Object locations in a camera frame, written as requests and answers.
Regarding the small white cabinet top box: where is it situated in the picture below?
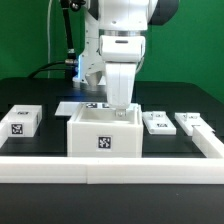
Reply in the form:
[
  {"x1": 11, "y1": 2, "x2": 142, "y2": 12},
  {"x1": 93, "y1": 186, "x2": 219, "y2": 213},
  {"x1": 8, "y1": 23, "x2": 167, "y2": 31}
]
[{"x1": 1, "y1": 105, "x2": 42, "y2": 137}]

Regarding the white front fence rail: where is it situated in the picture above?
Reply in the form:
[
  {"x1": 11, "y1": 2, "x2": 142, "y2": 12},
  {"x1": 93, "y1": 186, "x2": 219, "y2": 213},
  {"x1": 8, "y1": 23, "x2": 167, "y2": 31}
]
[{"x1": 0, "y1": 156, "x2": 224, "y2": 184}]

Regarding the white right fence rail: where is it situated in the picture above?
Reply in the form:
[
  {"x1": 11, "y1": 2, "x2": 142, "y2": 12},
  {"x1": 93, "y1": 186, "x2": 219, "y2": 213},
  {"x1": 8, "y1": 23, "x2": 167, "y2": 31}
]
[{"x1": 192, "y1": 126, "x2": 224, "y2": 159}]

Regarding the white cabinet body box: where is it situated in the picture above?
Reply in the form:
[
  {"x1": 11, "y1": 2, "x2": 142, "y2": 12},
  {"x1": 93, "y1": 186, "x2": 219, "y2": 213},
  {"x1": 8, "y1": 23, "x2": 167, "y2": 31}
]
[{"x1": 67, "y1": 103, "x2": 143, "y2": 158}]

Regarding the white marker base plate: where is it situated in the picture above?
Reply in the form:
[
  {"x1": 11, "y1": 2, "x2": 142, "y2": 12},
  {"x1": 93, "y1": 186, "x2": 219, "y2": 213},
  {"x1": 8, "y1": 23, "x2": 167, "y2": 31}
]
[{"x1": 55, "y1": 101, "x2": 109, "y2": 116}]

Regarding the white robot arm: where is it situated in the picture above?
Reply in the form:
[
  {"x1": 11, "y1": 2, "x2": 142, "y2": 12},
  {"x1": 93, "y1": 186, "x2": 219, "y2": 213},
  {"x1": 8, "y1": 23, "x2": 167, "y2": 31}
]
[{"x1": 59, "y1": 0, "x2": 180, "y2": 116}]

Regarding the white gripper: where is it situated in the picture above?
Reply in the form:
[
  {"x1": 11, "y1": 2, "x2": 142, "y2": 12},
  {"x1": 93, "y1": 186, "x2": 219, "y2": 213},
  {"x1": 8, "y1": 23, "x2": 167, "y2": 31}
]
[{"x1": 100, "y1": 35, "x2": 145, "y2": 117}]

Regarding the white cabinet door panel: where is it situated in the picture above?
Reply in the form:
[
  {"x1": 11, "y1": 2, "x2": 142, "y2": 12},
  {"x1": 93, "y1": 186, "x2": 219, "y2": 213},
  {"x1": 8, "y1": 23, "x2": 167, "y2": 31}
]
[
  {"x1": 142, "y1": 111, "x2": 176, "y2": 135},
  {"x1": 175, "y1": 112, "x2": 214, "y2": 136}
]

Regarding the white thin cable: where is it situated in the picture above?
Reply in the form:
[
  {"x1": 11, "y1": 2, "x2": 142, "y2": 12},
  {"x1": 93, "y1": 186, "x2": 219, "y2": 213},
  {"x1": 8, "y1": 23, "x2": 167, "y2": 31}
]
[{"x1": 46, "y1": 0, "x2": 54, "y2": 79}]

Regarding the black cable bundle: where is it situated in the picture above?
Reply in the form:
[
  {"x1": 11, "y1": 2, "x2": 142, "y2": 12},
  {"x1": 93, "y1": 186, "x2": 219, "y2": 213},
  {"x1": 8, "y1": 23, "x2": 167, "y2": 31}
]
[{"x1": 27, "y1": 0, "x2": 80, "y2": 81}]

